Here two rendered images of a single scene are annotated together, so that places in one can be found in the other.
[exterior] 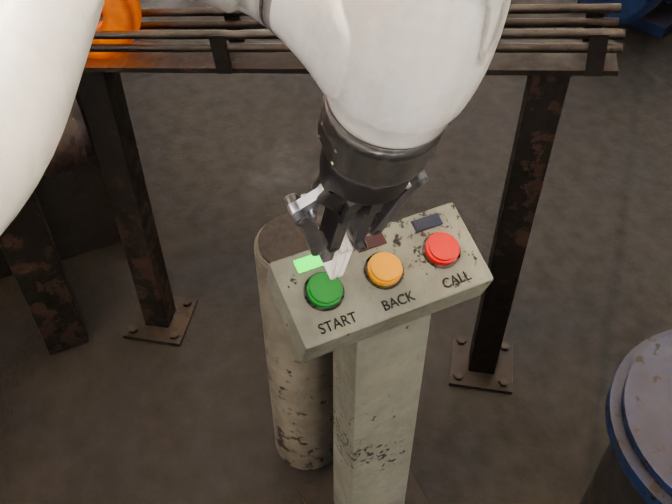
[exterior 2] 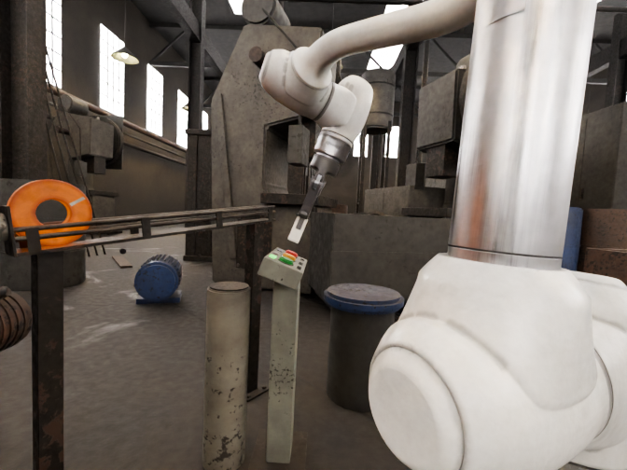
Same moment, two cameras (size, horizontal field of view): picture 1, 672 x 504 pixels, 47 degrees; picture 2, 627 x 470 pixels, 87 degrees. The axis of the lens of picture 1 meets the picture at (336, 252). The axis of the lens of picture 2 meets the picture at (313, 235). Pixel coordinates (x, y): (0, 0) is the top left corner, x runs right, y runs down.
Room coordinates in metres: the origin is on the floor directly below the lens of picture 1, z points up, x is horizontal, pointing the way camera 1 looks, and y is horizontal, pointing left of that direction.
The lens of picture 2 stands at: (0.10, 0.77, 0.74)
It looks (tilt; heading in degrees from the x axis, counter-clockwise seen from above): 4 degrees down; 296
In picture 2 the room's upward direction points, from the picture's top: 3 degrees clockwise
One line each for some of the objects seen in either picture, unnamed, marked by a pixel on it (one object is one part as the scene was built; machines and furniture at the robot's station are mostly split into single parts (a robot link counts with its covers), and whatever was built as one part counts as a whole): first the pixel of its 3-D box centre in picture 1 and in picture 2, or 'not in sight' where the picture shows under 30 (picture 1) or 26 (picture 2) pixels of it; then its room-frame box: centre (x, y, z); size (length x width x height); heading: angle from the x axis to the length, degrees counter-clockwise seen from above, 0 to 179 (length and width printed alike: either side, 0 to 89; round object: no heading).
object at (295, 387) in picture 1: (304, 355); (226, 374); (0.72, 0.05, 0.26); 0.12 x 0.12 x 0.52
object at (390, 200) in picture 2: not in sight; (397, 230); (1.04, -3.62, 0.55); 1.10 x 0.53 x 1.10; 135
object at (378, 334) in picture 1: (374, 409); (284, 354); (0.59, -0.05, 0.31); 0.24 x 0.16 x 0.62; 115
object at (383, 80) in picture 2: not in sight; (373, 159); (2.76, -8.00, 2.25); 0.92 x 0.92 x 4.50
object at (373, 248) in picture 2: not in sight; (375, 257); (0.84, -1.89, 0.39); 1.03 x 0.83 x 0.77; 40
